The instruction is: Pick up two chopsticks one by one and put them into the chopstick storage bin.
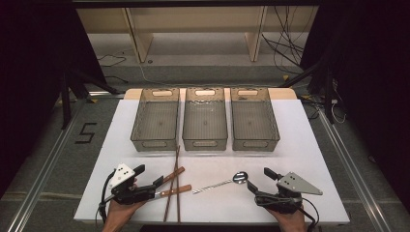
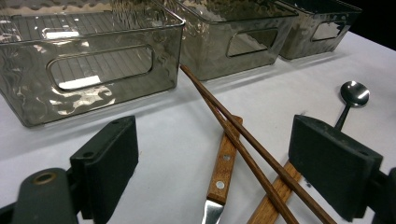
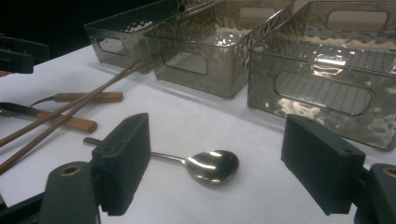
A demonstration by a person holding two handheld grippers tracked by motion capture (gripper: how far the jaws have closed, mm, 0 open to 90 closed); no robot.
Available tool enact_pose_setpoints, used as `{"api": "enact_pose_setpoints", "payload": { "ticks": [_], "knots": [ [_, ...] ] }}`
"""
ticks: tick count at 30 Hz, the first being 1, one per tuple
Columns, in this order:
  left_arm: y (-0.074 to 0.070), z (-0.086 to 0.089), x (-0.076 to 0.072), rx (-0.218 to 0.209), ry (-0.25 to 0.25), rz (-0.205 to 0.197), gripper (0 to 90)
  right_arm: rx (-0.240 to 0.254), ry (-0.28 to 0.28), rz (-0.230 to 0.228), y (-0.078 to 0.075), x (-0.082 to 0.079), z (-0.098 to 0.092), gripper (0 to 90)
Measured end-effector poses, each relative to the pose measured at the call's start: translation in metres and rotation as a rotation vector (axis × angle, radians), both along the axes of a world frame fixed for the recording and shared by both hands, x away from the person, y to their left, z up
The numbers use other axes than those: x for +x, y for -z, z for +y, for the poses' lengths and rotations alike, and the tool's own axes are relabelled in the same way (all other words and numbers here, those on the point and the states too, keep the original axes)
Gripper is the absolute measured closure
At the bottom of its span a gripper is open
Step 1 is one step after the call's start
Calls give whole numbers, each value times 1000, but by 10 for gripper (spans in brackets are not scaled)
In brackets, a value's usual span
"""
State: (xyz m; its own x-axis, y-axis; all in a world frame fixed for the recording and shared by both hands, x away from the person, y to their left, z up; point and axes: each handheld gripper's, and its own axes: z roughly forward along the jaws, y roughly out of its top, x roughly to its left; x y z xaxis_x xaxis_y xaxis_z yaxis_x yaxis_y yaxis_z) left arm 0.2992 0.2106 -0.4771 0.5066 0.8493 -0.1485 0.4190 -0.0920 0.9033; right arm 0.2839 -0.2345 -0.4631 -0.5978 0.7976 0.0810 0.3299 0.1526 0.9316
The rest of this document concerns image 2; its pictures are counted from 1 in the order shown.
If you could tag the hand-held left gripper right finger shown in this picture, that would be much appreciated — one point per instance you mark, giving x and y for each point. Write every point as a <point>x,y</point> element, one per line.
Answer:
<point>333,168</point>

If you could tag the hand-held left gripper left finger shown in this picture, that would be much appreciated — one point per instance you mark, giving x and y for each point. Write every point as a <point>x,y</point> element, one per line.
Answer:
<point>106,161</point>

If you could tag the smoky clear plastic bin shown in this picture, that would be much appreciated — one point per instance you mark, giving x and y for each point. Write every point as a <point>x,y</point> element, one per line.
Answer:
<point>299,43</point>
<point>211,53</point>
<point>93,93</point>

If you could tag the dark wooden chopstick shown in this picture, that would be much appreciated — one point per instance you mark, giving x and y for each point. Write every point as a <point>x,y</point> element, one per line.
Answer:
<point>255,169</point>
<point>264,152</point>

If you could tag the silver metal spoon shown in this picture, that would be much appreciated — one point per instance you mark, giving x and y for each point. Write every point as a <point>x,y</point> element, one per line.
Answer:
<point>355,93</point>

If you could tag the white table cover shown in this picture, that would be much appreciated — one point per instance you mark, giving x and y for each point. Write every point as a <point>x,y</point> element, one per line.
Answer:
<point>174,140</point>

